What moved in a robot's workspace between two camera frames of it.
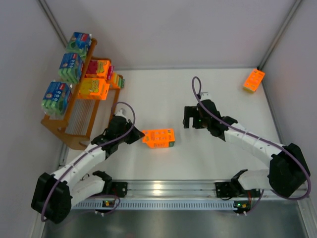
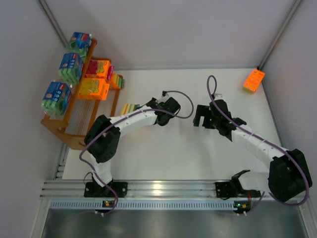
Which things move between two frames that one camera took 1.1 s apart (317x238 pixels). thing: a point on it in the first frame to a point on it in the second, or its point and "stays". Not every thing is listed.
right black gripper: (193, 118) to (204, 117)
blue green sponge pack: (71, 68) stays
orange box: (253, 81) stays
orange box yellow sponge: (93, 88) stays
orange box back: (160, 138) to (128, 108)
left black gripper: (132, 134) to (172, 105)
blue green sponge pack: (79, 43) stays
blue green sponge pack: (56, 98) stays
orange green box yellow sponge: (117, 81) stays
